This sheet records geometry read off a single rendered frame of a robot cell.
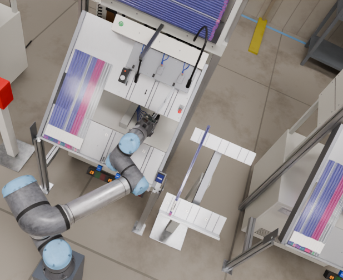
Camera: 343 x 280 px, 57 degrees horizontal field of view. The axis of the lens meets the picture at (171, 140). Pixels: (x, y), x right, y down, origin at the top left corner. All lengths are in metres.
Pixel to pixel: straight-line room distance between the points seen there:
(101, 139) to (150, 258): 1.00
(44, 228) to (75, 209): 0.12
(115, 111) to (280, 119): 1.98
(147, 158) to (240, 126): 1.67
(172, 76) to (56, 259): 0.99
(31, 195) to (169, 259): 1.43
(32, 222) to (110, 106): 1.18
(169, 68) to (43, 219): 0.92
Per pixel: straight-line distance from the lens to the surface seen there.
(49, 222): 1.16
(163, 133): 2.09
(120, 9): 1.69
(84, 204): 1.20
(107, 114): 2.11
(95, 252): 2.35
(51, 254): 1.54
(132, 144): 1.26
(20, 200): 1.19
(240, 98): 3.50
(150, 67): 1.64
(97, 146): 1.78
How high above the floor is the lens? 2.26
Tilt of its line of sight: 53 degrees down
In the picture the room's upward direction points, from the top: 24 degrees clockwise
